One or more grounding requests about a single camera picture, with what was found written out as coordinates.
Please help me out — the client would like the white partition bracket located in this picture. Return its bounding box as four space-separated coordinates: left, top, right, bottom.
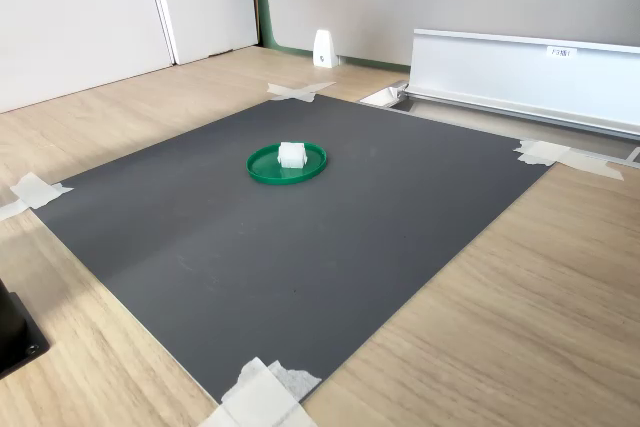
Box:
312 29 337 69

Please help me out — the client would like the green partition trim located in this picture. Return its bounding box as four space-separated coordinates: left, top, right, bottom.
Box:
249 0 414 73

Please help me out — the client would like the silver cable duct box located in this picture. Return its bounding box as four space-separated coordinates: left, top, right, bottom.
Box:
358 28 640 169

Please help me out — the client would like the small white plastic terminal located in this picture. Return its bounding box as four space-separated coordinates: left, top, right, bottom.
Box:
277 141 307 170

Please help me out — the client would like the white board panel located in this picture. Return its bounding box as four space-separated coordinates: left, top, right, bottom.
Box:
0 0 177 115
144 0 262 67

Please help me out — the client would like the round green lid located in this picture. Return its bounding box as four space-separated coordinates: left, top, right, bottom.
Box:
245 141 330 187

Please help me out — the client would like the white masking tape strip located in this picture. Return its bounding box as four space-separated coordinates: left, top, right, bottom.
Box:
0 199 32 223
519 142 625 181
513 139 571 167
9 171 75 209
267 81 318 103
197 366 324 427
289 80 338 101
219 356 320 427

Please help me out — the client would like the dark grey table mat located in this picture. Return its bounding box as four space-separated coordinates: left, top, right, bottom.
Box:
34 93 554 406

